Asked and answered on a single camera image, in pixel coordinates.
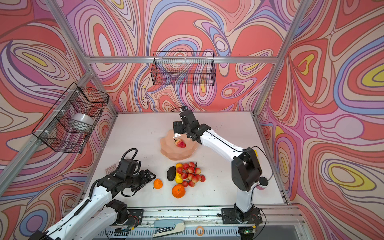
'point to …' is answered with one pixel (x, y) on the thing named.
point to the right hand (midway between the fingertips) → (181, 127)
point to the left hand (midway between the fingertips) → (153, 178)
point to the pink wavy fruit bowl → (170, 150)
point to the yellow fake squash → (179, 177)
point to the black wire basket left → (64, 128)
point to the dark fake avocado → (171, 173)
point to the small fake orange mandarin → (158, 184)
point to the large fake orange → (178, 191)
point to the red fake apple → (180, 143)
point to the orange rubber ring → (203, 230)
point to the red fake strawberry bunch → (190, 174)
